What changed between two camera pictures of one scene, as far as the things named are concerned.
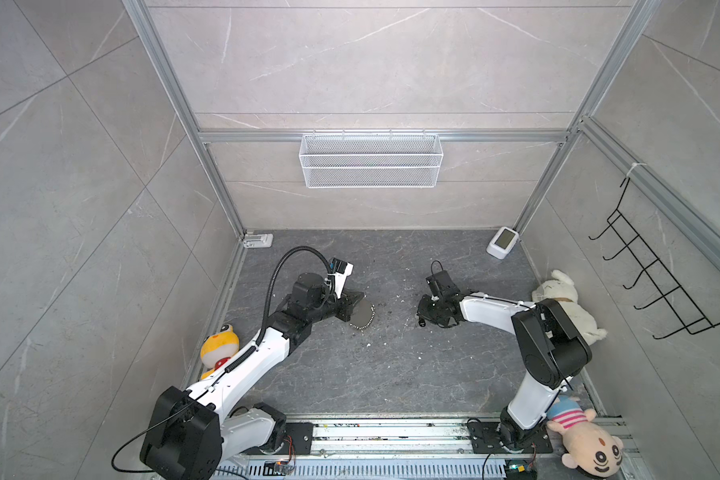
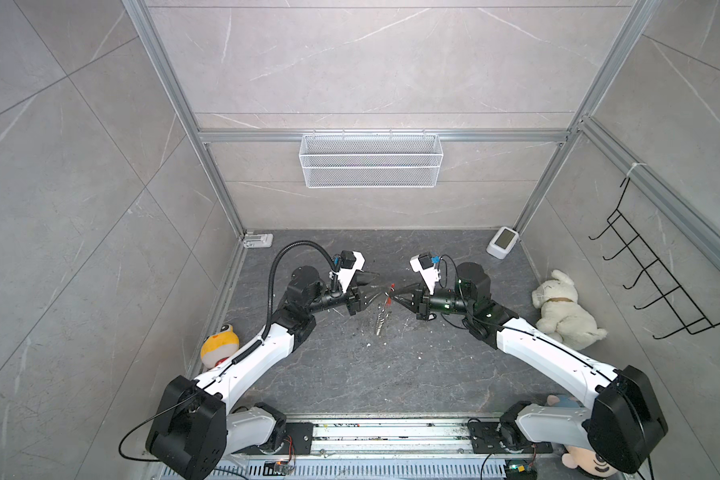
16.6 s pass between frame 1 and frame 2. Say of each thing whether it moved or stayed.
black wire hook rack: stayed
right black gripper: moved
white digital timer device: stayed
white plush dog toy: stayed
